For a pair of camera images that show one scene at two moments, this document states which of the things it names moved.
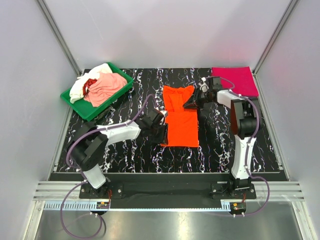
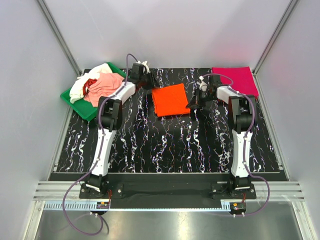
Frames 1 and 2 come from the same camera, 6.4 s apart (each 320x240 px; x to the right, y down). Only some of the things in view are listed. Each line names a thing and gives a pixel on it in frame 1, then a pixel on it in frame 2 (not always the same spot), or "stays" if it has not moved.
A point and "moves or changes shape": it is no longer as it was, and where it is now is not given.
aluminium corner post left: (61, 39) stays
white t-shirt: (76, 92) stays
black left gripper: (163, 135) → (150, 76)
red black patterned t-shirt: (86, 86) stays
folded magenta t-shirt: (240, 80) stays
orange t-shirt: (183, 128) moves or changes shape
